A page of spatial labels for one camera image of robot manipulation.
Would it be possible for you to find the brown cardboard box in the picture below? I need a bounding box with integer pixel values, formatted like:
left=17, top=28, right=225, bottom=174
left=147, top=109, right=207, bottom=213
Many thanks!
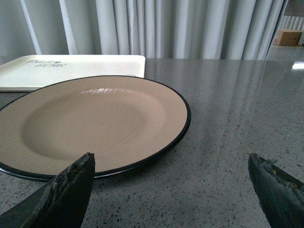
left=274, top=29, right=302, bottom=46

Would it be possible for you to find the white bear-print tray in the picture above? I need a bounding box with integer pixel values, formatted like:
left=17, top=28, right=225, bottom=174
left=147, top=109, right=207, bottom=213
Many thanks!
left=0, top=55, right=146, bottom=92

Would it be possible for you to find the beige plate with black rim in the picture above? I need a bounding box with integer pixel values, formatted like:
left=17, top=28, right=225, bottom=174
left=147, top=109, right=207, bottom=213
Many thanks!
left=0, top=76, right=191, bottom=181

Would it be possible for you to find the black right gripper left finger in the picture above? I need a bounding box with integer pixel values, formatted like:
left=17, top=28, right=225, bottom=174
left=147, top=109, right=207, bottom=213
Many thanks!
left=0, top=153, right=95, bottom=228

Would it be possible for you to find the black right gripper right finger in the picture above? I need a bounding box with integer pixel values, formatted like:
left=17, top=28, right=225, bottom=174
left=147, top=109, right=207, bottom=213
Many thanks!
left=248, top=153, right=304, bottom=228

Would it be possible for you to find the grey pleated curtain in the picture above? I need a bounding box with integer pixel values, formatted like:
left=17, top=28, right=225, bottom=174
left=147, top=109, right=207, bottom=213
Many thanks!
left=0, top=0, right=287, bottom=60

